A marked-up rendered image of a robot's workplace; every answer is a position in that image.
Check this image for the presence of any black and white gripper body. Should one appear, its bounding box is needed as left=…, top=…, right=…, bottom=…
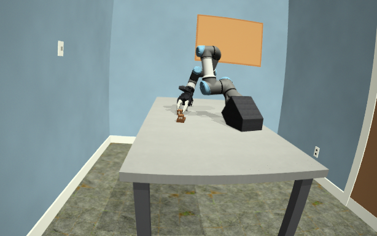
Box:
left=181, top=86, right=195, bottom=106

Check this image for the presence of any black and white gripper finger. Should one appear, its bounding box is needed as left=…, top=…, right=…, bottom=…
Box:
left=177, top=96, right=182, bottom=110
left=182, top=97, right=192, bottom=113

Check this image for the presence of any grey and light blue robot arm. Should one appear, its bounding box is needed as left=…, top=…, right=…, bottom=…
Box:
left=187, top=45, right=242, bottom=104

